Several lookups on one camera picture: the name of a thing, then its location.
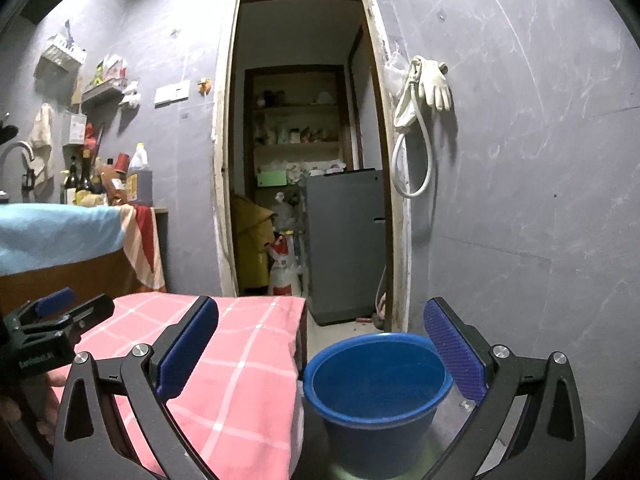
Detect person's left hand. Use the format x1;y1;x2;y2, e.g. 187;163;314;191
20;366;68;445

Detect pink checkered tablecloth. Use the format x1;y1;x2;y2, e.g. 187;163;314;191
53;292;304;479

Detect brown wooden counter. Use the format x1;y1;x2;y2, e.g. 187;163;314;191
0;250;151;315

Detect blue plastic bucket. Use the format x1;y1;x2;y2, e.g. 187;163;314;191
303;333;454;479

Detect blue striped towel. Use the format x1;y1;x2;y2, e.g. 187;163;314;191
1;204;166;294

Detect red white bag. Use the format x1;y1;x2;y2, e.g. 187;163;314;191
267;234;303;297

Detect yellow bag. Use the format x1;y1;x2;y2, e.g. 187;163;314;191
232;194;274;295

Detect dark glass bottle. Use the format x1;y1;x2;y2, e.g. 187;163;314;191
64;156;78;205

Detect chrome faucet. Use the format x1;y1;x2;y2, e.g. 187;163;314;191
1;141;36;206

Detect grey refrigerator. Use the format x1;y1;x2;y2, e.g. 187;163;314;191
306;169;386;325

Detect large soy sauce jug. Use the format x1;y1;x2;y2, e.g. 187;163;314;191
126;143;153;207

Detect hanging beige cloth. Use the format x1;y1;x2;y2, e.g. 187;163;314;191
27;103;54;188

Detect wooden pantry shelf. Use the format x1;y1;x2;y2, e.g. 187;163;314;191
235;64;355;200

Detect white rubber gloves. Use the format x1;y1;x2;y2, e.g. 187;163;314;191
394;55;452;129

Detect wooden door frame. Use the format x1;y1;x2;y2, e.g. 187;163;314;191
213;0;410;332

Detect white wall switch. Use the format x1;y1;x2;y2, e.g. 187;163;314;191
153;79;191;107

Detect white wall basket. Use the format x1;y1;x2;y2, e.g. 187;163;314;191
41;20;88;72

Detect wall shelf with items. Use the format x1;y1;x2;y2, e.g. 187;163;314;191
79;54;128;110

